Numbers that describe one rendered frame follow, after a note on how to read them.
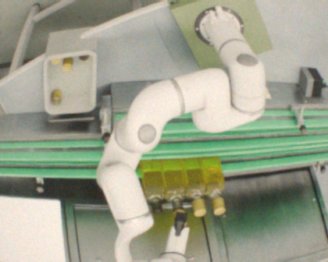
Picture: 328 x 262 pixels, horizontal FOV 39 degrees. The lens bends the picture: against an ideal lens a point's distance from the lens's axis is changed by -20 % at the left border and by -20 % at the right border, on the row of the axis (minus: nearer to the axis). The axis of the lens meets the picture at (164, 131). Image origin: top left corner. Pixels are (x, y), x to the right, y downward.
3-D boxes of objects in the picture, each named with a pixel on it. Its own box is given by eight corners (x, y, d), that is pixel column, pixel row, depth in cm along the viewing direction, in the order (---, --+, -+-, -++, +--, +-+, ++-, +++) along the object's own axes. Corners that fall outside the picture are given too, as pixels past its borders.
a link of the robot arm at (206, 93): (184, 92, 117) (187, 149, 128) (271, 69, 123) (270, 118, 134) (166, 70, 124) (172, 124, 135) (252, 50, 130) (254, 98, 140)
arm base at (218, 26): (190, 8, 142) (204, 31, 131) (230, -1, 142) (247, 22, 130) (206, 47, 153) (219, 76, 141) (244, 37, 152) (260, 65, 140)
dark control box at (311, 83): (297, 83, 174) (304, 97, 168) (300, 65, 169) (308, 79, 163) (314, 83, 175) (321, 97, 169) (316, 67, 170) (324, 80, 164)
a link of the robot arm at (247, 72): (250, 35, 133) (270, 68, 121) (252, 73, 142) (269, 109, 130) (217, 37, 132) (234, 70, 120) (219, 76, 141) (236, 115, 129)
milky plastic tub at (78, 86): (47, 98, 166) (45, 115, 159) (46, 44, 151) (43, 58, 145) (95, 94, 168) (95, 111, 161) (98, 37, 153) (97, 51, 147)
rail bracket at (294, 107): (287, 108, 165) (298, 135, 155) (290, 90, 160) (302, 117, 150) (297, 108, 166) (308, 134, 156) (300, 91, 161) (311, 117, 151)
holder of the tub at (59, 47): (48, 110, 169) (47, 125, 164) (47, 44, 152) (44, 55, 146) (95, 107, 172) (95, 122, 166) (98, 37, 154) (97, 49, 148)
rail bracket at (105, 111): (101, 139, 163) (103, 169, 154) (100, 94, 152) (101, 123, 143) (110, 139, 163) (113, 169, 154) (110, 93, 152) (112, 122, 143)
